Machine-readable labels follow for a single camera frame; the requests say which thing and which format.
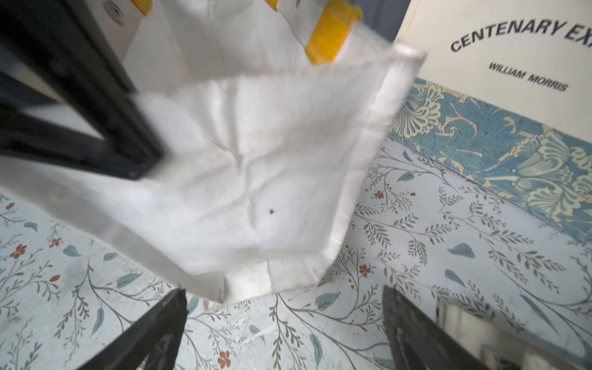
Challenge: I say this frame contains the cream tote bag black lettering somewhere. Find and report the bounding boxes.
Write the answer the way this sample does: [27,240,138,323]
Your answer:
[389,0,592,244]

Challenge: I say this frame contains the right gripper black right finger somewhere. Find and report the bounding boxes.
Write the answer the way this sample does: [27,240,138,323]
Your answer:
[382,286,486,370]

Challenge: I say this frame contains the white tote bag yellow handles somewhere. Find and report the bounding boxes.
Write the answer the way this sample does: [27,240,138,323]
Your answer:
[1,1,426,305]

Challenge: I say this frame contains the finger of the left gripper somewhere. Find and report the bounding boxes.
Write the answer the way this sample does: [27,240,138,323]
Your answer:
[1,1,163,180]

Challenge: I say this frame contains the floral table mat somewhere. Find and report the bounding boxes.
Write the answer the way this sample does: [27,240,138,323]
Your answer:
[0,138,592,370]

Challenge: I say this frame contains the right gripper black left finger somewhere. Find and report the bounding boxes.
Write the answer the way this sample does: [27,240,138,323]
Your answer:
[80,288,188,369]

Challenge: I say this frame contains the cream canvas bag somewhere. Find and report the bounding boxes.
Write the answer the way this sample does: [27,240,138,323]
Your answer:
[437,302,578,369]

